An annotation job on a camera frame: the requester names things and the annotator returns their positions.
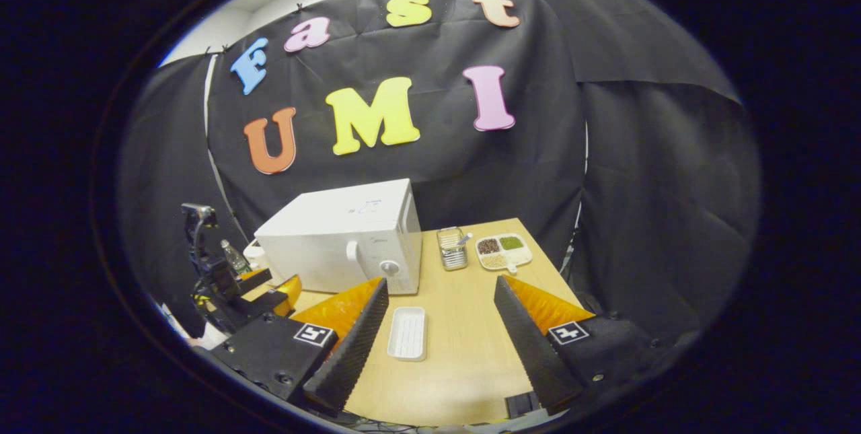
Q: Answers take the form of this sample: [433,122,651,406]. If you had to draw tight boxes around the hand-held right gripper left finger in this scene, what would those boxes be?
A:
[212,277,389,416]

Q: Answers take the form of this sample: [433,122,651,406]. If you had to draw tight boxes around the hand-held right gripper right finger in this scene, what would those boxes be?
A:
[494,275,679,416]

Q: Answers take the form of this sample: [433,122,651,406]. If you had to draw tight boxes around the white microwave oven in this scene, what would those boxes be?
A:
[254,178,423,295]

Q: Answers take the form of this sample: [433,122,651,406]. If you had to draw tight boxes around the clear plastic water bottle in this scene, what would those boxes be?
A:
[221,240,251,277]

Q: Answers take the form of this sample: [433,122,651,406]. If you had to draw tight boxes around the white rectangular tray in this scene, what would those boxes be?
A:
[387,306,428,361]

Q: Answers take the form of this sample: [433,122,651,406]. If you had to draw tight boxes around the divided dish with grains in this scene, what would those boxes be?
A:
[475,233,533,274]

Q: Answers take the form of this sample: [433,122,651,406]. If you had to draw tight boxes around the metal wire basket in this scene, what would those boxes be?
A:
[437,227,469,271]

